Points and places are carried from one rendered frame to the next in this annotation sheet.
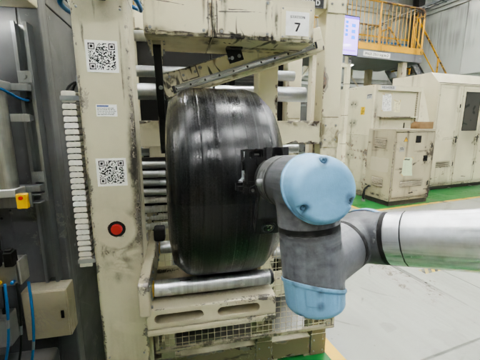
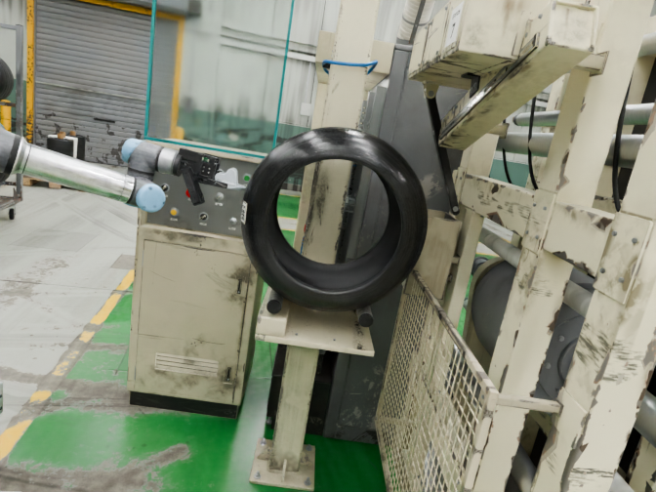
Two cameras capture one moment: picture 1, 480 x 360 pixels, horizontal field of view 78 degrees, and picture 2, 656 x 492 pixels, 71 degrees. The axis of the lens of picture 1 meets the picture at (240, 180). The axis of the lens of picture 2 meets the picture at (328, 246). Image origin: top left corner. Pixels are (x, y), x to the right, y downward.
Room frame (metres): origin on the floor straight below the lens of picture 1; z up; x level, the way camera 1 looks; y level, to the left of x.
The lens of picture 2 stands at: (1.14, -1.35, 1.43)
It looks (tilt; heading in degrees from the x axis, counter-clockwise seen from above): 14 degrees down; 99
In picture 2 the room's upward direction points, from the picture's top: 10 degrees clockwise
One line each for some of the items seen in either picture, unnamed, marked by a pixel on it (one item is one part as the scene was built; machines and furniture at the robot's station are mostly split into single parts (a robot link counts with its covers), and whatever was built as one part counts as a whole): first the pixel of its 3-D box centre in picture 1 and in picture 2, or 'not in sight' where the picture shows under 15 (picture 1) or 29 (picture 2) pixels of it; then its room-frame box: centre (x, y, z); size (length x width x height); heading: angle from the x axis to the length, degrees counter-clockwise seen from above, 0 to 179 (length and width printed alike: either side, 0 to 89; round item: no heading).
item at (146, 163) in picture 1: (146, 193); (426, 251); (1.24, 0.40, 1.05); 0.20 x 0.15 x 0.30; 102
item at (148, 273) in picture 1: (151, 266); not in sight; (0.87, 0.28, 0.90); 0.40 x 0.03 x 0.10; 12
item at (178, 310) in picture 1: (212, 303); (276, 305); (0.77, 0.08, 0.84); 0.36 x 0.09 x 0.06; 102
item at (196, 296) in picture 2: not in sight; (203, 277); (0.23, 0.69, 0.63); 0.56 x 0.41 x 1.27; 12
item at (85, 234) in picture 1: (82, 181); not in sight; (0.79, 0.43, 1.19); 0.05 x 0.04 x 0.48; 12
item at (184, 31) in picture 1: (228, 27); (474, 48); (1.23, 0.05, 1.71); 0.61 x 0.25 x 0.15; 102
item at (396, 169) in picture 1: (398, 165); not in sight; (5.05, -2.75, 0.62); 0.91 x 0.58 x 1.25; 110
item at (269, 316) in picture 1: (208, 288); (315, 321); (0.91, 0.11, 0.80); 0.37 x 0.36 x 0.02; 12
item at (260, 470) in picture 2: not in sight; (284, 460); (0.84, 0.35, 0.02); 0.27 x 0.27 x 0.04; 12
